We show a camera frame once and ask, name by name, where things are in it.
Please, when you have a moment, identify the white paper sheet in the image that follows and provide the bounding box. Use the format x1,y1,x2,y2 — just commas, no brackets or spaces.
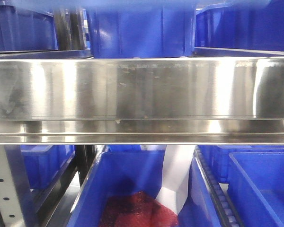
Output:
156,145,195,214

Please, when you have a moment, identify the perforated grey shelf post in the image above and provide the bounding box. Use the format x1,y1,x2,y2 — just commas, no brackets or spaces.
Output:
0,145,39,227

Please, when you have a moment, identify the blue bin upper centre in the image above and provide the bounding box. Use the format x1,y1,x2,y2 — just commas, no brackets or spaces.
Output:
86,0,196,58

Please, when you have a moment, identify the blue bin lower centre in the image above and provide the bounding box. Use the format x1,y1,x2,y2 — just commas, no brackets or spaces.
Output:
68,148,220,227

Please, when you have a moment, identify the blue bin upper left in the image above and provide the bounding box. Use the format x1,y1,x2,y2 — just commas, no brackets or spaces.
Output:
0,0,58,52

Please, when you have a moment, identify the blue bin lower left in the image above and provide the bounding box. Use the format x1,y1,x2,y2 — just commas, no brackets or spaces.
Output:
20,145,75,190

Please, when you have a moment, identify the red mesh bag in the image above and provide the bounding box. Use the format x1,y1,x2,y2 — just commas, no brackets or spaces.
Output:
99,191,179,227

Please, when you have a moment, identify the stainless steel shelf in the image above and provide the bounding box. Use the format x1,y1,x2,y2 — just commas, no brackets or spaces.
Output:
0,57,284,144

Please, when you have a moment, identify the blue bin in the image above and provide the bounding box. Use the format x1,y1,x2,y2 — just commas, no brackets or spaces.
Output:
68,148,220,227
20,145,75,190
0,0,58,52
86,0,196,58
195,0,284,52
228,152,284,227

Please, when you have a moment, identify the blue bin lower right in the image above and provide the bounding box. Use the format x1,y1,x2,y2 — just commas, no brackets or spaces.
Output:
228,152,284,227

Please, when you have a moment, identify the blue bin upper right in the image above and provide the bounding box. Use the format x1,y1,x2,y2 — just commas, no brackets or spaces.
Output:
195,0,284,52

